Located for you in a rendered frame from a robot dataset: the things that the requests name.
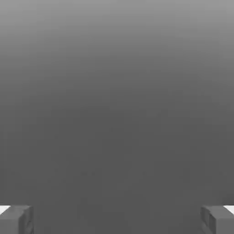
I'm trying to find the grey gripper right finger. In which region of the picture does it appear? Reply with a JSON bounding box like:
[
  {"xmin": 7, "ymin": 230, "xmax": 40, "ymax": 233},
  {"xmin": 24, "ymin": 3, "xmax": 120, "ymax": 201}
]
[{"xmin": 200, "ymin": 204, "xmax": 234, "ymax": 234}]

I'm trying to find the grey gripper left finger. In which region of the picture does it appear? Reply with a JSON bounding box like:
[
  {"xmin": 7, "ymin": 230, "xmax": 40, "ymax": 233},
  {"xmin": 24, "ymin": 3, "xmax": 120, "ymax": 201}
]
[{"xmin": 0, "ymin": 204, "xmax": 35, "ymax": 234}]

